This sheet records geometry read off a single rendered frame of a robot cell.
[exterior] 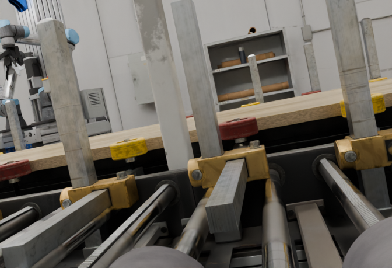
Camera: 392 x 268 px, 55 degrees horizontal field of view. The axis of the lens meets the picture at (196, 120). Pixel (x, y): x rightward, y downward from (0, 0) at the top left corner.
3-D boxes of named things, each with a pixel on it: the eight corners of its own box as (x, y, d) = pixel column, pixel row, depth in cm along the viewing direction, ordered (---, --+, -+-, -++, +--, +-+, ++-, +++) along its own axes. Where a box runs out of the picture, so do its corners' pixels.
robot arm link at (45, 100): (51, 105, 273) (46, 87, 272) (64, 102, 266) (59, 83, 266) (37, 107, 262) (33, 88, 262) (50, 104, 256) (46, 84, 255)
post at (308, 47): (322, 149, 170) (303, 44, 167) (330, 147, 169) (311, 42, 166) (324, 150, 166) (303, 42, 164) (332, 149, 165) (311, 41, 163)
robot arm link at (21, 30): (18, 28, 244) (2, 27, 235) (29, 24, 239) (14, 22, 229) (20, 40, 245) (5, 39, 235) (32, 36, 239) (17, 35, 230)
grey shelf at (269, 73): (230, 174, 460) (205, 49, 451) (303, 160, 451) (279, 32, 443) (230, 182, 415) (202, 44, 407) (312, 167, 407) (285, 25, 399)
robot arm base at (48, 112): (56, 118, 276) (53, 105, 275) (68, 115, 267) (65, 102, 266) (37, 122, 263) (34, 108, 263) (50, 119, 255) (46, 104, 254)
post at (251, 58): (267, 157, 174) (247, 56, 172) (275, 156, 174) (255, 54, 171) (267, 159, 171) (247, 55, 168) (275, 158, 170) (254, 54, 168)
